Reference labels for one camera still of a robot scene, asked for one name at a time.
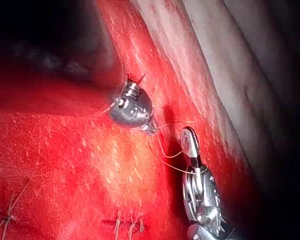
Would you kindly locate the tan thread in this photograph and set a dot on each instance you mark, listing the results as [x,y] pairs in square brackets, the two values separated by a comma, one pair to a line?
[175,168]

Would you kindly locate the right arm needle driver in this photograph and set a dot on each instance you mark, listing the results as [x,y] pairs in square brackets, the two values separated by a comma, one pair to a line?
[132,110]

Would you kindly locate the left arm needle driver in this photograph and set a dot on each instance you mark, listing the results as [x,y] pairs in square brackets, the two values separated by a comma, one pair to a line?
[202,197]

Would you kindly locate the tissue pad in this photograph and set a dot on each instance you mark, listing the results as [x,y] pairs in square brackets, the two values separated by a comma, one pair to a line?
[77,155]

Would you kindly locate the tan stitching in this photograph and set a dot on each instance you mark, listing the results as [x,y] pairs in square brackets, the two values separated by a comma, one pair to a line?
[117,222]
[8,219]

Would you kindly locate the right arm needle driver jaw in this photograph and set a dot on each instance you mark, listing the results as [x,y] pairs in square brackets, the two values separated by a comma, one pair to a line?
[149,128]

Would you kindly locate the blue-green cloth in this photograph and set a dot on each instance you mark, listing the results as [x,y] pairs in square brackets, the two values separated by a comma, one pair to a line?
[260,30]

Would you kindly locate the left arm needle driver jaw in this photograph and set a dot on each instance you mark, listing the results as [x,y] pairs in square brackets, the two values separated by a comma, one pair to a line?
[197,150]
[188,142]

